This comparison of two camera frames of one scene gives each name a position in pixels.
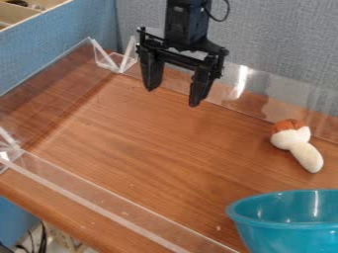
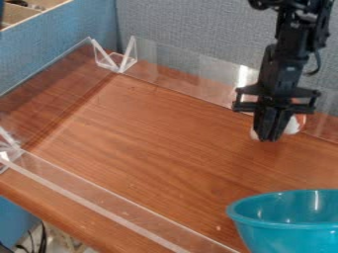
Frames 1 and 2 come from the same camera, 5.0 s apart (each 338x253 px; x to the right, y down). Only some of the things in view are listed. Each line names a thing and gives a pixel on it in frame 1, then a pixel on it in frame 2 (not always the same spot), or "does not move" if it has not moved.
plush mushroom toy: (290, 136) -> (292, 127)
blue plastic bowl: (288, 220) does not move
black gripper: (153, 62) -> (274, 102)
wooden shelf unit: (18, 10) does not move
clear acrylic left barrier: (34, 104) does not move
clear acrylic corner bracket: (117, 61) does not move
